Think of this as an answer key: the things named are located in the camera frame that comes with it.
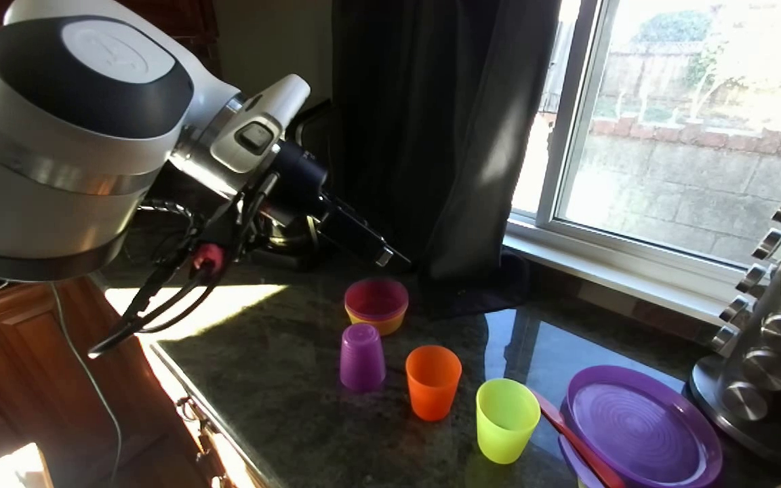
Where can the metal spice jar carousel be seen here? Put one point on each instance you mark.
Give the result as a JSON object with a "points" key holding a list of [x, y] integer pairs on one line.
{"points": [[771, 343]]}

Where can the magenta plastic bowl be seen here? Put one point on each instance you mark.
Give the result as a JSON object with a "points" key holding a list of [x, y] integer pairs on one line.
{"points": [[377, 300]]}

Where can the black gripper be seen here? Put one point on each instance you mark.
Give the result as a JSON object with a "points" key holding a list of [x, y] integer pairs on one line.
{"points": [[299, 175]]}

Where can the lime green plastic cup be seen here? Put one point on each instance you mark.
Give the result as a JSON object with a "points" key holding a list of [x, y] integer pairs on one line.
{"points": [[505, 423]]}

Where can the purple plastic cup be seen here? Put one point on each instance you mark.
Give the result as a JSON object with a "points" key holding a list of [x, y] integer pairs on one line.
{"points": [[361, 361]]}

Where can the dark curtain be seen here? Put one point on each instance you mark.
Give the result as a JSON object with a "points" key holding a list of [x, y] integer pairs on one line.
{"points": [[445, 137]]}

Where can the red plastic spoon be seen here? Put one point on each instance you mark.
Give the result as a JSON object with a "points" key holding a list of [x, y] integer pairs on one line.
{"points": [[582, 449]]}

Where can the orange plastic cup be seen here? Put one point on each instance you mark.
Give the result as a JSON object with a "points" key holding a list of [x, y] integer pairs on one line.
{"points": [[433, 389]]}

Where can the purple plastic plate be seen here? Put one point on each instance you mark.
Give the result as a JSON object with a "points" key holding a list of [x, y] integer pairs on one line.
{"points": [[644, 429]]}

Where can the wooden kitchen cabinet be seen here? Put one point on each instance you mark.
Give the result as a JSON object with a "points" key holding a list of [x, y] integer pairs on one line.
{"points": [[13, 380]]}

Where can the white framed window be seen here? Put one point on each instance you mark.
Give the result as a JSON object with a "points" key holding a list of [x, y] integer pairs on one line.
{"points": [[678, 137]]}

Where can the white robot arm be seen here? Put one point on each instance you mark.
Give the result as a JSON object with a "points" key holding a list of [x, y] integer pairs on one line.
{"points": [[74, 137]]}

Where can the yellow plastic bowl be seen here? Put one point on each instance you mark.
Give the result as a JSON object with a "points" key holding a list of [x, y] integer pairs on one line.
{"points": [[377, 325]]}

